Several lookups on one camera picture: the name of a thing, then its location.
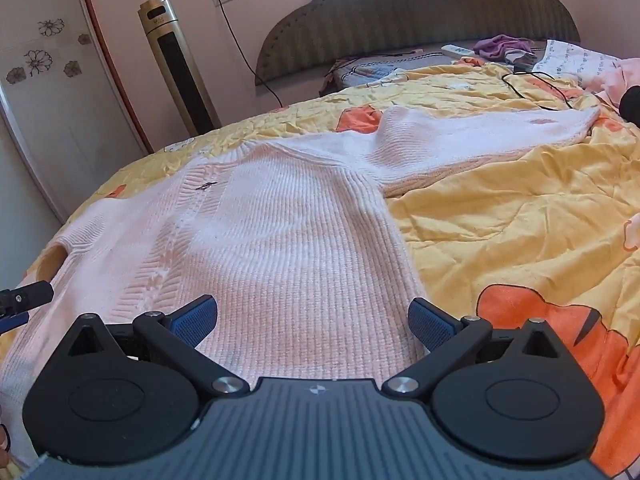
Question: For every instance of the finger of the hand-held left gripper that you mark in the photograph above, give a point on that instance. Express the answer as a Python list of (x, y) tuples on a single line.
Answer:
[(30, 294)]

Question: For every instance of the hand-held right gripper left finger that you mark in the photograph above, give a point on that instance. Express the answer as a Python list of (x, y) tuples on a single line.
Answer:
[(195, 325)]

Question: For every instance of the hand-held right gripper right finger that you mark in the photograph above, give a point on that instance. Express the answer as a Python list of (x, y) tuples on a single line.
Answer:
[(431, 327)]

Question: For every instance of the pink knitted sweater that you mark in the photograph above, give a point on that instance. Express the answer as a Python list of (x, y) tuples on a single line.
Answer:
[(300, 240)]

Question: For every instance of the yellow printed quilt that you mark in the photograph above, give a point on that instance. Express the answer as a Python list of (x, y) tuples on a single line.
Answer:
[(500, 240)]

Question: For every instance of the white wardrobe with flower decals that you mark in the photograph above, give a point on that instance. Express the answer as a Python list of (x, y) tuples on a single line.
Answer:
[(60, 110)]

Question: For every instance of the gold tower air conditioner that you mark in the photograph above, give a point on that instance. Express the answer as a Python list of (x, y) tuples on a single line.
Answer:
[(175, 60)]

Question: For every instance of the white remote control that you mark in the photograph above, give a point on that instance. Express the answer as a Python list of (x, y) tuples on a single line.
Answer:
[(457, 50)]

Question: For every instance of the purple cloth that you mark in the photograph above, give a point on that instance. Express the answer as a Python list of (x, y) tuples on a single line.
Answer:
[(495, 46)]

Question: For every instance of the black round object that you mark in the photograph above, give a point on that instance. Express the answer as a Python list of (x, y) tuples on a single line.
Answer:
[(632, 105)]

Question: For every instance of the white floral pillow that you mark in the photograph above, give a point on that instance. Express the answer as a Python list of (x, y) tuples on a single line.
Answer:
[(575, 62)]

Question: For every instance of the light pink cloth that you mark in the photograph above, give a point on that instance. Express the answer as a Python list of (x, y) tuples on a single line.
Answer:
[(617, 77)]

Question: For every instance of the grey padded headboard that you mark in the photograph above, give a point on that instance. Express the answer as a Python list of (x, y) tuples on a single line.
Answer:
[(400, 5)]

